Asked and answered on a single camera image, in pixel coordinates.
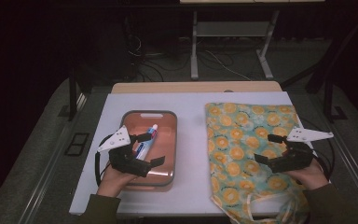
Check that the grey metal stand frame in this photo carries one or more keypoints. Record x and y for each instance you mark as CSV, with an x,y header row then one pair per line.
x,y
230,29

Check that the white and blue toothpaste tube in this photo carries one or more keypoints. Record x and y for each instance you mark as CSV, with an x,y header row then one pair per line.
x,y
146,149

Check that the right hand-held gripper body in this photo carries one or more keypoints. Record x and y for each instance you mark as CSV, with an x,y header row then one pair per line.
x,y
295,157

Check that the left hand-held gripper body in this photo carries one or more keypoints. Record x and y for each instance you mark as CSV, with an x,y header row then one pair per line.
x,y
124,159

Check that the person's left hand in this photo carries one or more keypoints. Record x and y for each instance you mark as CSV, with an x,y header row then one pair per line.
x,y
112,183

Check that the person's right hand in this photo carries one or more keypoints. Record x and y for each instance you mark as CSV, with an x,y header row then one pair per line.
x,y
310,175

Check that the black metal stand post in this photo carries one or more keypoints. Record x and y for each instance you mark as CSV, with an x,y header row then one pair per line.
x,y
329,99

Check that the orange bin with grey rim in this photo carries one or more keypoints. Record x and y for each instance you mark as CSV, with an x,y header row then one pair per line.
x,y
165,140

